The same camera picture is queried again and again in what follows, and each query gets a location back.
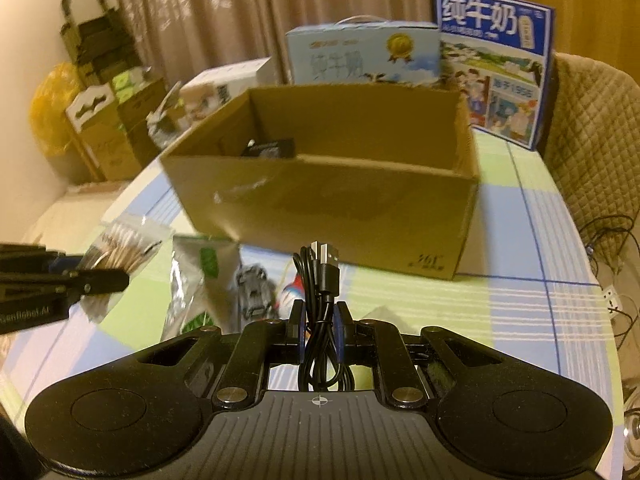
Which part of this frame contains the yellow plastic bag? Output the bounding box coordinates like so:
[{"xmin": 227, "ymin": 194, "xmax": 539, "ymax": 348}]
[{"xmin": 28, "ymin": 62, "xmax": 84, "ymax": 157}]

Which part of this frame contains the light blue milk carton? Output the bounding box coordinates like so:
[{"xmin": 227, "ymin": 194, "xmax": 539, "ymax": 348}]
[{"xmin": 286, "ymin": 16, "xmax": 440, "ymax": 86}]

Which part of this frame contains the brown curtain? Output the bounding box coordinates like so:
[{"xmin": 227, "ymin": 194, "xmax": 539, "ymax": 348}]
[{"xmin": 118, "ymin": 0, "xmax": 435, "ymax": 82}]

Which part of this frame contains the small black product box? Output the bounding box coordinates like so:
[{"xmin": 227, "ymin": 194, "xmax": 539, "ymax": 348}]
[{"xmin": 241, "ymin": 138, "xmax": 296, "ymax": 158}]

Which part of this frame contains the quilted beige chair back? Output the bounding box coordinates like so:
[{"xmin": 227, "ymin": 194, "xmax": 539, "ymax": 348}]
[{"xmin": 541, "ymin": 52, "xmax": 640, "ymax": 241}]

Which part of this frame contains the black USB cable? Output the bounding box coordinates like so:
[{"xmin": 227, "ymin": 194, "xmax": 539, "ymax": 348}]
[{"xmin": 290, "ymin": 238, "xmax": 357, "ymax": 394}]

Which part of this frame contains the black toy car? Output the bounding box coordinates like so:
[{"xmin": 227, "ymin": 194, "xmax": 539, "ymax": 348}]
[{"xmin": 235, "ymin": 264, "xmax": 277, "ymax": 323}]

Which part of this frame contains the checkered bed sheet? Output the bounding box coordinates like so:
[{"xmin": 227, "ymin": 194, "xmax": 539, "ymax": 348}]
[{"xmin": 1, "ymin": 133, "xmax": 624, "ymax": 479}]

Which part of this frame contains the cotton swabs bag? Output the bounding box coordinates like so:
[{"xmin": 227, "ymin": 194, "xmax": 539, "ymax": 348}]
[{"xmin": 74, "ymin": 211, "xmax": 174, "ymax": 325}]

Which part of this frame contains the cardboard boxes pile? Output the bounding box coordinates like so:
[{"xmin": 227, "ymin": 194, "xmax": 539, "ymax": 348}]
[{"xmin": 66, "ymin": 66, "xmax": 191, "ymax": 181}]

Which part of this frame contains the dark blue milk carton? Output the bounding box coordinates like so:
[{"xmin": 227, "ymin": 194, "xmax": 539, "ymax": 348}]
[{"xmin": 436, "ymin": 0, "xmax": 555, "ymax": 151}]

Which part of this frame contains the white beige product box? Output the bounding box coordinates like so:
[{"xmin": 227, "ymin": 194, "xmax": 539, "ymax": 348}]
[{"xmin": 179, "ymin": 58, "xmax": 279, "ymax": 120}]

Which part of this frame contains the white power strip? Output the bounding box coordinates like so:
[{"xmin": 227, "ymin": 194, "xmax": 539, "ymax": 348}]
[{"xmin": 602, "ymin": 285, "xmax": 623, "ymax": 313}]

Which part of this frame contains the open brown cardboard box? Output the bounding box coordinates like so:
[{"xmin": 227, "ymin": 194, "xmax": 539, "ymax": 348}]
[{"xmin": 160, "ymin": 82, "xmax": 480, "ymax": 280}]

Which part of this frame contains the silver foil pouch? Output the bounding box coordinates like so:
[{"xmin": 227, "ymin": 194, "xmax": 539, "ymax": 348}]
[{"xmin": 162, "ymin": 235, "xmax": 242, "ymax": 340}]

